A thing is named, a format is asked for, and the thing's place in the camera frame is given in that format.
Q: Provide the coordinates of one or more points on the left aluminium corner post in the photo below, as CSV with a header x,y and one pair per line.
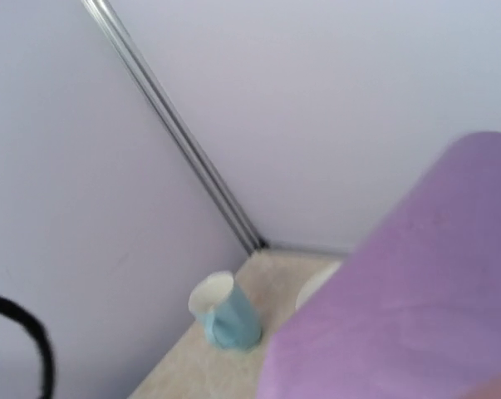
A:
x,y
231,210

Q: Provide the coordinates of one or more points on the light blue mug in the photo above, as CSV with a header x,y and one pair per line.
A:
x,y
229,319

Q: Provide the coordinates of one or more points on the purple wrapping paper sheet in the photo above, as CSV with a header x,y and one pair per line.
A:
x,y
415,312

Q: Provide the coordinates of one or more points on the white ceramic bowl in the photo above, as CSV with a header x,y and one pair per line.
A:
x,y
315,283

